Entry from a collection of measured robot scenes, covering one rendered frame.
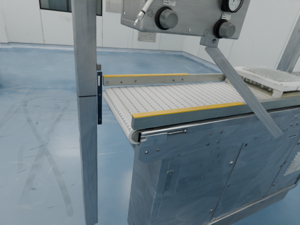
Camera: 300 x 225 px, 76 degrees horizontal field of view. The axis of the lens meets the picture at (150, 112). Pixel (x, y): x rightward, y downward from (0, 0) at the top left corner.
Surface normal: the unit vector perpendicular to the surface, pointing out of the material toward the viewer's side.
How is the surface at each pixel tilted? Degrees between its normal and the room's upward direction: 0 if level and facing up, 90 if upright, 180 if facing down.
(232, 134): 90
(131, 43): 90
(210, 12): 90
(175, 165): 90
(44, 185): 0
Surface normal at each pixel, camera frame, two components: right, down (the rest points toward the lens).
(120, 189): 0.12, -0.88
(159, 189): 0.43, 0.47
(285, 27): -0.92, 0.07
